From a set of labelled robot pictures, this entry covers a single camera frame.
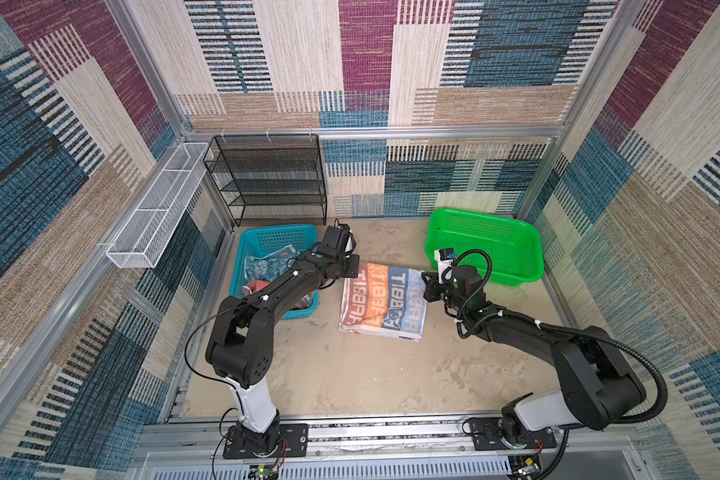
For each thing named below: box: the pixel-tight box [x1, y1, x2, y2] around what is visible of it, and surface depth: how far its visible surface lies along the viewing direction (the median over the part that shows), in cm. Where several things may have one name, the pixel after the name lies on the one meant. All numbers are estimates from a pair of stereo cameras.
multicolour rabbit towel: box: [338, 263, 427, 342], surface depth 94 cm
